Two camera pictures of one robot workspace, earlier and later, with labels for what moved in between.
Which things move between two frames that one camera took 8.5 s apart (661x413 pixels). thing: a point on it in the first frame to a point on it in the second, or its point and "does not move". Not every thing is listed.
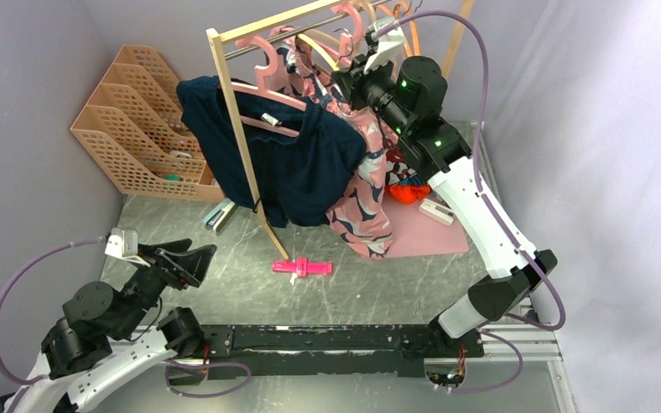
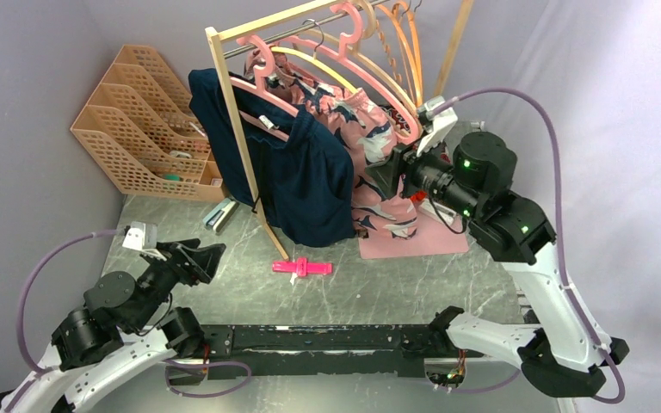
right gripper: x=352 y=81 to x=386 y=173
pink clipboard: x=416 y=233 does not move
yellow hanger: x=323 y=54 to x=317 y=60
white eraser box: x=437 y=212 does not move
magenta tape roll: x=303 y=268 does not move
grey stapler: x=214 y=219 does not move
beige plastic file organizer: x=135 y=129 does not move
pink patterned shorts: x=362 y=215 to x=369 y=136
